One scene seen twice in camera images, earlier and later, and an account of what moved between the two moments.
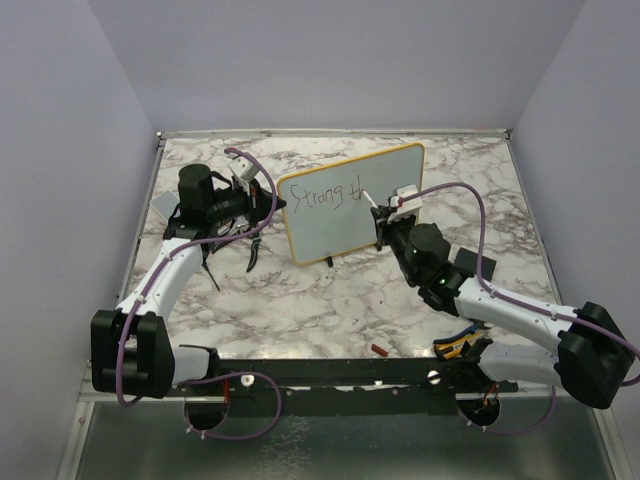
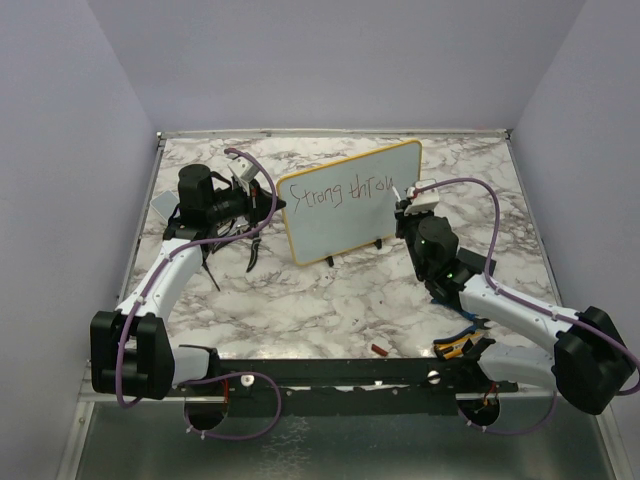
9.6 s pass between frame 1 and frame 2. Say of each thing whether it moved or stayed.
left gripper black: stayed
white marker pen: moved
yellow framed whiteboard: stayed
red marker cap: stayed
